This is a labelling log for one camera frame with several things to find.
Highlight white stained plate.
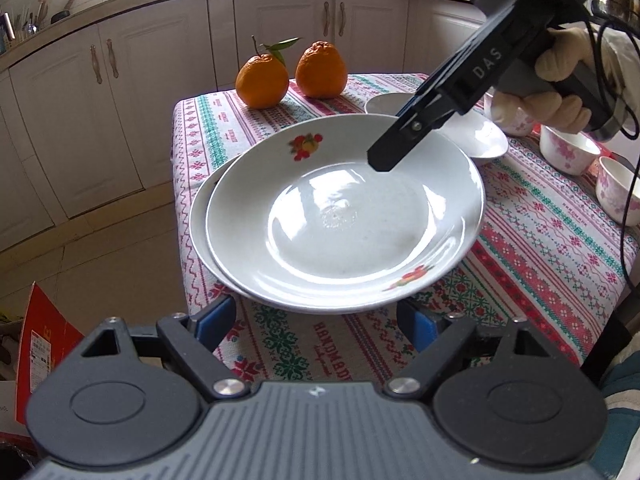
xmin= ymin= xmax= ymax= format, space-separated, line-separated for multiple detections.
xmin=364 ymin=92 xmax=509 ymax=166

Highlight white floral bowl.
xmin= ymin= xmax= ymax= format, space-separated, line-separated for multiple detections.
xmin=483 ymin=87 xmax=536 ymax=138
xmin=596 ymin=156 xmax=640 ymax=226
xmin=539 ymin=126 xmax=601 ymax=177

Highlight white kitchen cabinets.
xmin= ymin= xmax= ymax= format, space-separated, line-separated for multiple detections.
xmin=1 ymin=0 xmax=483 ymax=248

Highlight right hand cream glove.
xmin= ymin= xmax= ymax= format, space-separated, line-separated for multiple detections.
xmin=487 ymin=27 xmax=632 ymax=136

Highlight bumpy orange without leaf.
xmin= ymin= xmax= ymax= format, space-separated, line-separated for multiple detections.
xmin=295 ymin=41 xmax=348 ymax=99

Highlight patterned red green tablecloth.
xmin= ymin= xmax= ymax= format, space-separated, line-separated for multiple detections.
xmin=172 ymin=74 xmax=639 ymax=382

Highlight orange with leaf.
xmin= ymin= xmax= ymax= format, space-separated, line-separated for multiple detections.
xmin=235 ymin=37 xmax=299 ymax=110

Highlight red cardboard box on floor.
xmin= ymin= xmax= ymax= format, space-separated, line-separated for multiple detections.
xmin=14 ymin=283 xmax=84 ymax=425

